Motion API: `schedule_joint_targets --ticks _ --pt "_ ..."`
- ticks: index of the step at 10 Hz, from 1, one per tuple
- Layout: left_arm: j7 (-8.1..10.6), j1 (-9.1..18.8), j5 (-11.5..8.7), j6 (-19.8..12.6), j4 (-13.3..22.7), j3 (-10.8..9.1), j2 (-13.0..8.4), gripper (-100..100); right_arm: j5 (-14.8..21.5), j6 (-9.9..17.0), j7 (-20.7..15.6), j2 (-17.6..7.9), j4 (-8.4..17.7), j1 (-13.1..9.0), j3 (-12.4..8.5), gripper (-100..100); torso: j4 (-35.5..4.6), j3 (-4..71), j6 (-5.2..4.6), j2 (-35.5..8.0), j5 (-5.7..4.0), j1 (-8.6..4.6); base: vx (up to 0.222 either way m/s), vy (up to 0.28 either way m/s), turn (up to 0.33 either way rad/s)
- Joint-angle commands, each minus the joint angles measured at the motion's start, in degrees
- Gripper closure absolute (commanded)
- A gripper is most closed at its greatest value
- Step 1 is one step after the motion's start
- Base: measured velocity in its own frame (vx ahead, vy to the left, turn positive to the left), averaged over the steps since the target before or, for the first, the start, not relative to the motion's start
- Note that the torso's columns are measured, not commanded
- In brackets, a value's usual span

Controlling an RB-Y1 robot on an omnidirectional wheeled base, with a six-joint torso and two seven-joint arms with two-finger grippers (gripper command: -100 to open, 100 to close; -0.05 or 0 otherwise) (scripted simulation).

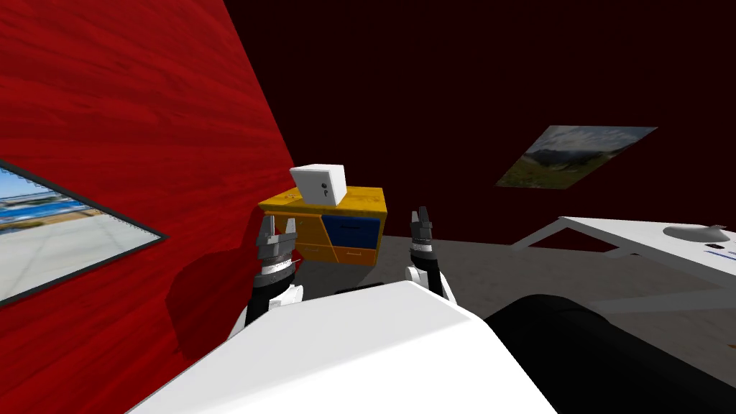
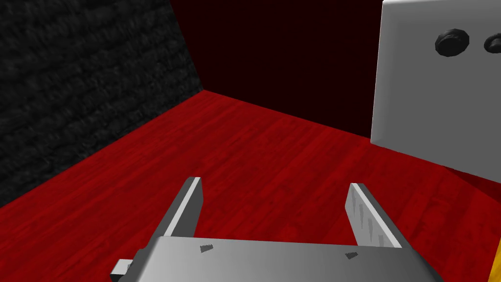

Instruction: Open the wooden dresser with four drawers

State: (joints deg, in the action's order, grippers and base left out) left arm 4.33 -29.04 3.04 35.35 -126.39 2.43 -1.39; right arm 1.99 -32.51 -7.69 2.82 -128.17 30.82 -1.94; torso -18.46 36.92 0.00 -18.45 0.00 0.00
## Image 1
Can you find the white table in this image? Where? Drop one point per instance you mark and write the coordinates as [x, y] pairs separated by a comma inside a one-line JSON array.
[[638, 238]]

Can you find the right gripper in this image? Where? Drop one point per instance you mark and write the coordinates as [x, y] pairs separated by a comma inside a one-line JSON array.
[[421, 233]]

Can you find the yellow cabinet with blue door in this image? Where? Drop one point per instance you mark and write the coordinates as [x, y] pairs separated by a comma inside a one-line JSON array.
[[353, 230]]

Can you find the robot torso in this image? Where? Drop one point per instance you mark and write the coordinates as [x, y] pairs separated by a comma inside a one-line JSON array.
[[356, 356]]

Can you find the mountain landscape picture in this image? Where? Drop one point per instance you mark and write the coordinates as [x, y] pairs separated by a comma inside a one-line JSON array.
[[569, 158]]

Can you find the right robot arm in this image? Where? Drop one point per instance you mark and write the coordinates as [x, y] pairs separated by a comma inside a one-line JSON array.
[[586, 356]]

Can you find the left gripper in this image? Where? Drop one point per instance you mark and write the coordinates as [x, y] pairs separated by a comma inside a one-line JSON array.
[[275, 247]]

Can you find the framed beach picture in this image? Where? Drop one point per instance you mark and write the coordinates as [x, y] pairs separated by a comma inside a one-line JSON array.
[[52, 241]]

